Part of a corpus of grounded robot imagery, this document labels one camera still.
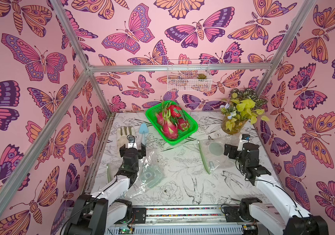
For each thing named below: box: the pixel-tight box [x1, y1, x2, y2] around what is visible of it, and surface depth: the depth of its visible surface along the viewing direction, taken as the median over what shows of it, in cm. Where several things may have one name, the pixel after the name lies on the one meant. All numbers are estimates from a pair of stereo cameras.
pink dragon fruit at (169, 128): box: [156, 108, 179, 140], surface depth 101 cm
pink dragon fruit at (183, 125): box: [177, 117, 190, 132], surface depth 104 cm
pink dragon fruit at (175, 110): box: [167, 104, 182, 118], surface depth 105 cm
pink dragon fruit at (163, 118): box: [156, 100, 173, 134], surface depth 102 cm
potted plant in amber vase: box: [219, 87, 270, 135], surface depth 96 cm
